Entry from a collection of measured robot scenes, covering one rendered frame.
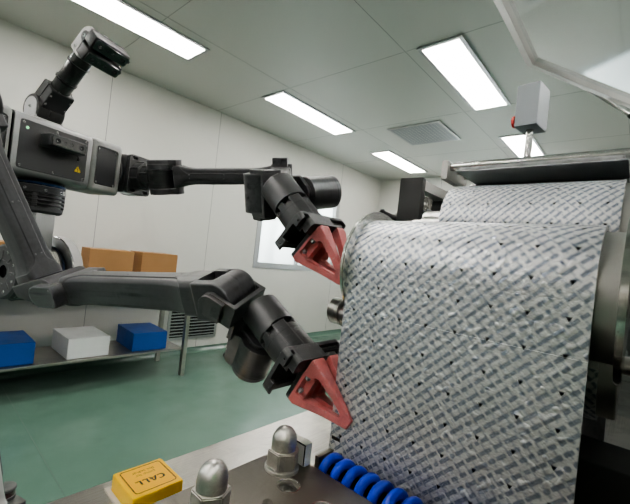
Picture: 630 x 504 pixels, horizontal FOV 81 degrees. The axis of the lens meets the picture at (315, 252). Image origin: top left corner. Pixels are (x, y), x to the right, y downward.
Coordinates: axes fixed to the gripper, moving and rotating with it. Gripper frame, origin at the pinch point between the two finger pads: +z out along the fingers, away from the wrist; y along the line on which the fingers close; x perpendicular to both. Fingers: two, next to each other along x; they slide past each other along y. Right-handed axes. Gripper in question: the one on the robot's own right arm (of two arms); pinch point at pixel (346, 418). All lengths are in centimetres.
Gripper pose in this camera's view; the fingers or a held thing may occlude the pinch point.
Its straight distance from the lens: 47.0
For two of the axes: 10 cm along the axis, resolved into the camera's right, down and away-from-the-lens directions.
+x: 4.6, -8.3, -3.2
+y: -6.6, -0.8, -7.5
